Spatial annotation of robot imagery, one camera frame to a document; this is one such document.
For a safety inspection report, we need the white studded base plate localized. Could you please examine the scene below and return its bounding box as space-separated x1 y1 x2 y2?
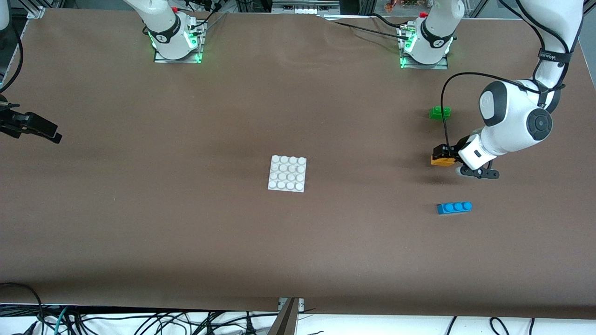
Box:
267 154 307 193

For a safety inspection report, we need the blue three-stud block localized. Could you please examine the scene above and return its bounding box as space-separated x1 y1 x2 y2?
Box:
437 201 473 215

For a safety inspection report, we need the brown table cover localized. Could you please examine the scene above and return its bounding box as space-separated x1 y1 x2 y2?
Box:
0 8 596 319

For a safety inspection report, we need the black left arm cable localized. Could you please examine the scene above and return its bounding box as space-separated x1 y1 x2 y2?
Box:
440 0 577 149

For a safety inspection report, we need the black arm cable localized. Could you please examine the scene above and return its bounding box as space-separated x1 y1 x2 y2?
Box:
0 23 24 92
440 0 577 149

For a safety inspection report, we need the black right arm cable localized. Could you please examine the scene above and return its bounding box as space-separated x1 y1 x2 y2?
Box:
0 23 24 92

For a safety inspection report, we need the short black base cable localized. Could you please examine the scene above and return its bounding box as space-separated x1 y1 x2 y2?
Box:
372 13 406 27

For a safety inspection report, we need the long black base cable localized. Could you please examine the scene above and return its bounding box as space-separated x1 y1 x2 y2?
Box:
332 20 406 38

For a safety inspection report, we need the black looped floor cable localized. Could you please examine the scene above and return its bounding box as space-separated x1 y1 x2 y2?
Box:
0 282 45 335

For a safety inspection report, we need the black hanging cable loop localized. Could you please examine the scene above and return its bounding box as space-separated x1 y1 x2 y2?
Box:
489 316 511 335

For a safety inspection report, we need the teal cable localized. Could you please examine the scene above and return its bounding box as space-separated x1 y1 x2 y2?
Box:
52 306 69 335

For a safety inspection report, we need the tangled black cable bundle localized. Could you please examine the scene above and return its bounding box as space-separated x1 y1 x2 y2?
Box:
65 309 280 335

